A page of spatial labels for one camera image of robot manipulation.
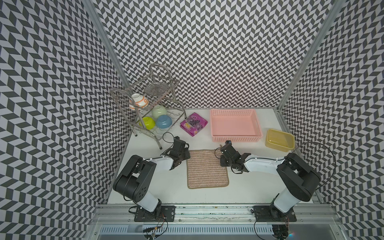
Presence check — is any brown striped square dishcloth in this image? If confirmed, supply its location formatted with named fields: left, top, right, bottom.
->
left=187, top=150, right=230, bottom=190

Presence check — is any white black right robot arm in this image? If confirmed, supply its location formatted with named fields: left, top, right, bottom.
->
left=220, top=141, right=321, bottom=220

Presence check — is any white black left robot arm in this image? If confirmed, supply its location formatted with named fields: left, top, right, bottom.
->
left=113, top=137, right=191, bottom=216

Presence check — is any purple snack packet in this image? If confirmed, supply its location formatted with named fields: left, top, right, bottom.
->
left=180, top=113, right=208, bottom=137

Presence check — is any pink perforated plastic basket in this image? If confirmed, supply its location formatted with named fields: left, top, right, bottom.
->
left=210, top=109, right=263, bottom=142

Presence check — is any blue bowl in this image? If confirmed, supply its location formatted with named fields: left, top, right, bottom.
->
left=156, top=115, right=173, bottom=129

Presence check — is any lime green bowl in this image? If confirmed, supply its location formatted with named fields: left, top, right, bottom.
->
left=138, top=117, right=156, bottom=130

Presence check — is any pale green bowl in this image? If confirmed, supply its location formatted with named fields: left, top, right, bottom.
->
left=151, top=105, right=168, bottom=120

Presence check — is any yellow plastic container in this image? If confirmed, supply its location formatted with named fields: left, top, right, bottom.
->
left=265, top=129, right=295, bottom=152

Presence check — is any white orange ceramic bowl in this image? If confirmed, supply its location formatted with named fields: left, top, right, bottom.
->
left=132, top=93, right=149, bottom=108

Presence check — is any grey patterned plate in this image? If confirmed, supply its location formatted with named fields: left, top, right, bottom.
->
left=144, top=82, right=169, bottom=96

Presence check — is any metal wire dish rack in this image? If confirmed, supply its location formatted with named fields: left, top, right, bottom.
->
left=110, top=64, right=187, bottom=149

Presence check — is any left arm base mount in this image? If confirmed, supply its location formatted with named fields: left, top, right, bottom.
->
left=134, top=202, right=176, bottom=223

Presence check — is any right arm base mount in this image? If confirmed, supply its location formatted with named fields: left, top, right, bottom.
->
left=251, top=205, right=297, bottom=223

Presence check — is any aluminium front rail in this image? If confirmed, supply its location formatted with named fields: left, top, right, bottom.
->
left=84, top=204, right=349, bottom=240

